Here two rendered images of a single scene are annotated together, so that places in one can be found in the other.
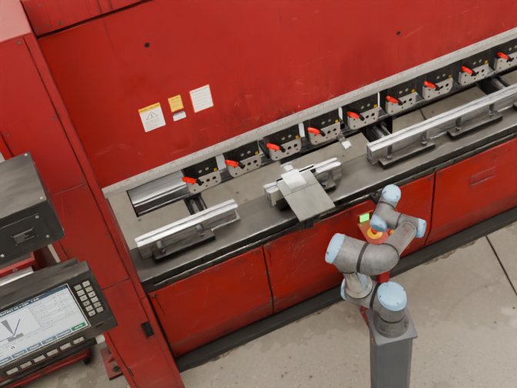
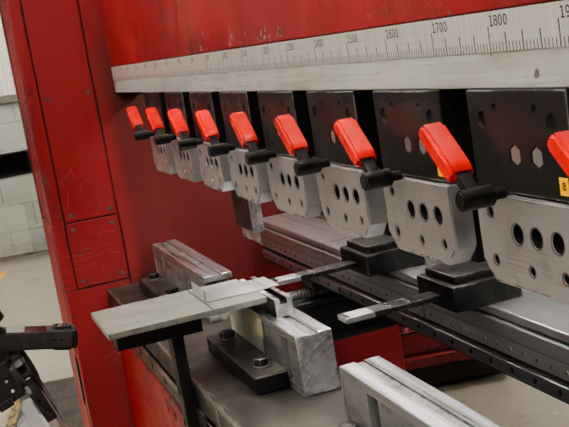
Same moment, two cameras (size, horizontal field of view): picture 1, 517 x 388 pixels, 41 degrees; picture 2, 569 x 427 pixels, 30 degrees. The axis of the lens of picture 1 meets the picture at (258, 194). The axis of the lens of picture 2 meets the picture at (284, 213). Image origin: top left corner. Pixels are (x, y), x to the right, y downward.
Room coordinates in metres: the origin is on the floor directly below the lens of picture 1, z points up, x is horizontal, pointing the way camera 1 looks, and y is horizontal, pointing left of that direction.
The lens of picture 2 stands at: (2.35, -1.95, 1.41)
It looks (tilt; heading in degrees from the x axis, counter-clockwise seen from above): 9 degrees down; 88
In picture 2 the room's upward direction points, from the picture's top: 9 degrees counter-clockwise
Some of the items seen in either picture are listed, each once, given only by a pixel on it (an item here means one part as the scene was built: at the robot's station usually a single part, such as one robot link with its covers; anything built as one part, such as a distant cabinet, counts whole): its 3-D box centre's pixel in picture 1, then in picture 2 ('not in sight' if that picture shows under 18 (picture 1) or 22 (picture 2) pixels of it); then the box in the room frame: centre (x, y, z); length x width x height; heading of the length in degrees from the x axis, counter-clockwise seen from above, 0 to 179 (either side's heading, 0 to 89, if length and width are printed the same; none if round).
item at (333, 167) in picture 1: (302, 182); (277, 335); (2.35, -0.23, 0.92); 0.39 x 0.06 x 0.10; 106
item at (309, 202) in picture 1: (305, 195); (176, 307); (2.20, -0.21, 1.00); 0.26 x 0.18 x 0.01; 16
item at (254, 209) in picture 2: (288, 155); (247, 213); (2.34, -0.17, 1.13); 0.10 x 0.02 x 0.10; 106
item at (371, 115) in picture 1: (359, 107); (310, 147); (2.44, -0.53, 1.26); 0.15 x 0.09 x 0.17; 106
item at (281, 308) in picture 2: (295, 175); (265, 296); (2.34, -0.19, 0.99); 0.20 x 0.03 x 0.03; 106
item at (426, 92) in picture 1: (434, 78); (450, 166); (2.55, -0.92, 1.26); 0.15 x 0.09 x 0.17; 106
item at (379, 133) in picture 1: (363, 115); not in sight; (2.87, -0.65, 0.81); 0.64 x 0.08 x 0.14; 16
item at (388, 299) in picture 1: (390, 300); not in sight; (1.58, -0.45, 0.94); 0.13 x 0.12 x 0.14; 54
